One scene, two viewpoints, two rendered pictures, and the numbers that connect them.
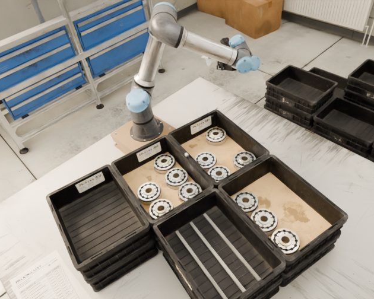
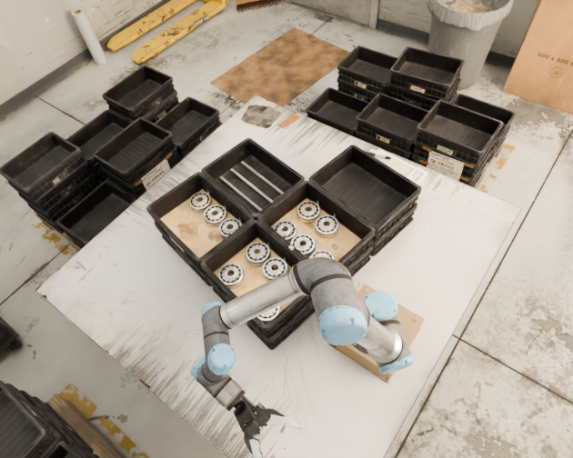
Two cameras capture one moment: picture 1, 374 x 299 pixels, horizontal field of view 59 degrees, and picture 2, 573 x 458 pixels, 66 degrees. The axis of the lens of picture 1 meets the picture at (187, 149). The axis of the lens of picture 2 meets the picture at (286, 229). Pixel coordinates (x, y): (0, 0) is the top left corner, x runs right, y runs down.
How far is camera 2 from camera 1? 1.99 m
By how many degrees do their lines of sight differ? 80
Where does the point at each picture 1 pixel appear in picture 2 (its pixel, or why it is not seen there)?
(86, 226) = (376, 194)
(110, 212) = (360, 208)
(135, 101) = (377, 293)
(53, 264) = not seen: hidden behind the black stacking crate
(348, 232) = (145, 251)
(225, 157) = (254, 283)
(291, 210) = (190, 232)
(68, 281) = not seen: hidden behind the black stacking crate
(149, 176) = (336, 249)
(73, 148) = not seen: outside the picture
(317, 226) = (171, 222)
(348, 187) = (128, 297)
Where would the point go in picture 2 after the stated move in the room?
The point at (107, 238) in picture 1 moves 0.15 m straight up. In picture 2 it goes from (350, 187) to (351, 164)
